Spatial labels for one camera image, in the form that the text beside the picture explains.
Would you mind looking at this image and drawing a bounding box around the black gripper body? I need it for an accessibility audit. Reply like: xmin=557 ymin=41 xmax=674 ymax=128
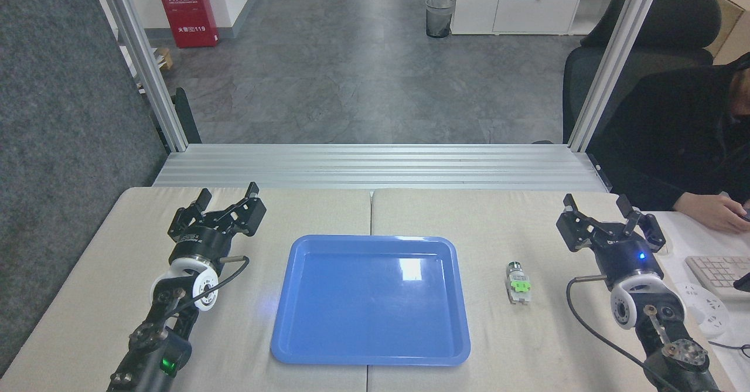
xmin=591 ymin=235 xmax=665 ymax=290
xmin=169 ymin=224 xmax=235 ymax=264

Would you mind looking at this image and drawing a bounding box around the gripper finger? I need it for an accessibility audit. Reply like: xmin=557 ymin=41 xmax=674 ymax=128
xmin=168 ymin=189 xmax=213 ymax=238
xmin=202 ymin=182 xmax=268 ymax=238
xmin=615 ymin=193 xmax=667 ymax=253
xmin=555 ymin=193 xmax=615 ymax=255

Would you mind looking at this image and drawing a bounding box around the switch part with green clip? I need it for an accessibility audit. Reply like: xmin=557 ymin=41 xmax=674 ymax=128
xmin=505 ymin=261 xmax=533 ymax=306

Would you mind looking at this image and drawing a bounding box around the blue plastic tray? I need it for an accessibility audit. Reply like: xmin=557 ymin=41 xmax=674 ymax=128
xmin=270 ymin=234 xmax=472 ymax=366

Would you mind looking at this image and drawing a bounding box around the person's hand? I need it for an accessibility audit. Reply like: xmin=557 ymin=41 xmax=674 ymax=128
xmin=673 ymin=192 xmax=750 ymax=234

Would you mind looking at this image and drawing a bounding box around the white computer mouse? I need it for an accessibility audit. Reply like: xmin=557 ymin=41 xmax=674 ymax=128
xmin=656 ymin=222 xmax=674 ymax=257

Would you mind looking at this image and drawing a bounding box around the white keyboard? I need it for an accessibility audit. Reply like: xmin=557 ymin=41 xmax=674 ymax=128
xmin=685 ymin=255 xmax=750 ymax=302

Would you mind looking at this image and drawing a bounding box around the person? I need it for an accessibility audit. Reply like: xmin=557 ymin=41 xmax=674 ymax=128
xmin=587 ymin=52 xmax=750 ymax=212

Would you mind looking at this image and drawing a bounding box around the white power strip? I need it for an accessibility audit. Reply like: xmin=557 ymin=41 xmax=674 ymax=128
xmin=675 ymin=282 xmax=732 ymax=339

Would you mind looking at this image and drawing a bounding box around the beige table pad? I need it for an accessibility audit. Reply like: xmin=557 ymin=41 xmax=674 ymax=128
xmin=0 ymin=186 xmax=372 ymax=392
xmin=367 ymin=188 xmax=740 ymax=392

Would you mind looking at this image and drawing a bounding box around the red fire extinguisher box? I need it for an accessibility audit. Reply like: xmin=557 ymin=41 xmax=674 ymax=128
xmin=154 ymin=0 xmax=221 ymax=49

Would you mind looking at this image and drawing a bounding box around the black office chair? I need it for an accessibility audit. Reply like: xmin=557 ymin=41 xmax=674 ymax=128
xmin=532 ymin=0 xmax=723 ymax=145

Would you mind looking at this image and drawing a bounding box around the white drawer cabinet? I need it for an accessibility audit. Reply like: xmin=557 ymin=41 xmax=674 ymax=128
xmin=439 ymin=0 xmax=623 ymax=36

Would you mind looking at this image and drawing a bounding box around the brown cardboard box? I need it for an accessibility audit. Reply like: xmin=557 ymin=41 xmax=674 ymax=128
xmin=674 ymin=0 xmax=750 ymax=66

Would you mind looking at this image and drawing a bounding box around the dark mesh waste bin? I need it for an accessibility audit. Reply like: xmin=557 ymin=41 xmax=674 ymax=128
xmin=425 ymin=0 xmax=456 ymax=39

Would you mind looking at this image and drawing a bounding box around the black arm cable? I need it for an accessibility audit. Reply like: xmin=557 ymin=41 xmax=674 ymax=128
xmin=565 ymin=275 xmax=669 ymax=392
xmin=175 ymin=255 xmax=251 ymax=318

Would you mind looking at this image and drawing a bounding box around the black post bracket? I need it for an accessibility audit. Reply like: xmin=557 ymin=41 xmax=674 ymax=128
xmin=151 ymin=87 xmax=202 ymax=145

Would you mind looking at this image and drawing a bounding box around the thin black desk cable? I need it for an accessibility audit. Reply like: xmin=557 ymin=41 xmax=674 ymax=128
xmin=707 ymin=340 xmax=750 ymax=359

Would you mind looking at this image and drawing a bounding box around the silver aluminium rail base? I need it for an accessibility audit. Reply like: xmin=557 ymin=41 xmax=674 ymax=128
xmin=151 ymin=143 xmax=611 ymax=193

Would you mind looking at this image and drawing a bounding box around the silver aluminium post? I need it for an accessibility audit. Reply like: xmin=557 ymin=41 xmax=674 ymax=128
xmin=88 ymin=0 xmax=190 ymax=153
xmin=567 ymin=0 xmax=669 ymax=153

